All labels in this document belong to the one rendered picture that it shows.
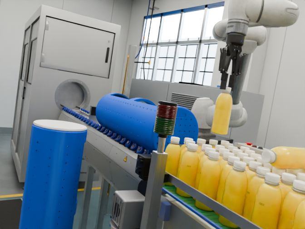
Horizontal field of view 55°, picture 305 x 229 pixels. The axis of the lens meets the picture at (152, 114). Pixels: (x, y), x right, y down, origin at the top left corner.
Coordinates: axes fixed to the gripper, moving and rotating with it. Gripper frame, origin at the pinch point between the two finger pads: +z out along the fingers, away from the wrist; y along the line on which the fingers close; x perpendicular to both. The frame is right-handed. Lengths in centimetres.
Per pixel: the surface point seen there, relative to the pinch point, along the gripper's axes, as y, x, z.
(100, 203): 1, -121, 106
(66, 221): 48, -49, 82
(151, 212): 42, 22, 47
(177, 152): 18.2, -3.1, 32.9
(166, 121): 43, 23, 17
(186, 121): 0.7, -24.1, 21.1
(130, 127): 20, -49, 30
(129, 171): 20, -43, 53
